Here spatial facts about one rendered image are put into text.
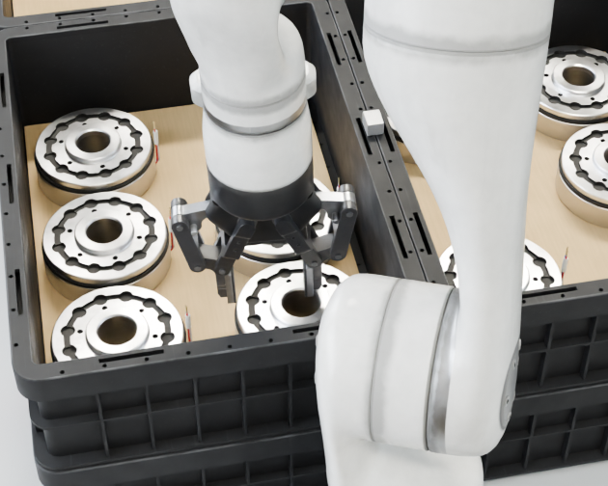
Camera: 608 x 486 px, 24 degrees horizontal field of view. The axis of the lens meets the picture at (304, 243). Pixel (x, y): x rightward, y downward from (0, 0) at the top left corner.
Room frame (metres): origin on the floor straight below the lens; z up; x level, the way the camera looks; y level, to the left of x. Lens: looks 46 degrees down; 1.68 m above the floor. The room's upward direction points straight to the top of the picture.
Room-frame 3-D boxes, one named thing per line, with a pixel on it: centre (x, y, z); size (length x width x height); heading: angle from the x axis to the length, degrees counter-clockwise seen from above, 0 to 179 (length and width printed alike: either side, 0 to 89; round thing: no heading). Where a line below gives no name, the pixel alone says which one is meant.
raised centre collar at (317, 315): (0.72, 0.00, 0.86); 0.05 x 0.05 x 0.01
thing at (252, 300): (0.72, 0.00, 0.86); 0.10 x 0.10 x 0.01
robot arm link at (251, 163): (0.74, 0.03, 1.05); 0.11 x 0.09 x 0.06; 5
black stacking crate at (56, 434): (0.82, 0.09, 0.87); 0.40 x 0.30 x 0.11; 11
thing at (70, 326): (0.69, 0.14, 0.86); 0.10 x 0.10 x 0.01
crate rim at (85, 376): (0.82, 0.09, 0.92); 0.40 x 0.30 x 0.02; 11
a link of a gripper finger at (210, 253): (0.73, 0.07, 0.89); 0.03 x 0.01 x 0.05; 95
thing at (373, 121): (0.85, -0.06, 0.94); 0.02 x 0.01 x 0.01; 11
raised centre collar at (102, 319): (0.69, 0.14, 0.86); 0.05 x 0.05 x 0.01
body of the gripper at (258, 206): (0.73, 0.03, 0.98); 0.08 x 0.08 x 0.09
